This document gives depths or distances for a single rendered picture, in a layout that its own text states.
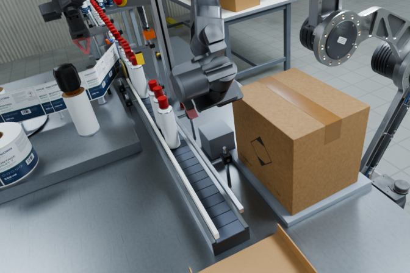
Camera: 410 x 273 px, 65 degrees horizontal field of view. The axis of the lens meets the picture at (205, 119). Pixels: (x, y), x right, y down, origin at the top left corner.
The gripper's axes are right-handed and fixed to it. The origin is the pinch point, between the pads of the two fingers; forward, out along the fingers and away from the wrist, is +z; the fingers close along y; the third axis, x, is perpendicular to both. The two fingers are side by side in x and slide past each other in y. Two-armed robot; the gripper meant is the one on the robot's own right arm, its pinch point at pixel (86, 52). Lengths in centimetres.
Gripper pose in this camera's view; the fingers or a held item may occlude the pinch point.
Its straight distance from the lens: 136.1
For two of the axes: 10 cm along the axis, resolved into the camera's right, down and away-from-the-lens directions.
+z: 1.4, 8.2, 5.6
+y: 4.1, 4.7, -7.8
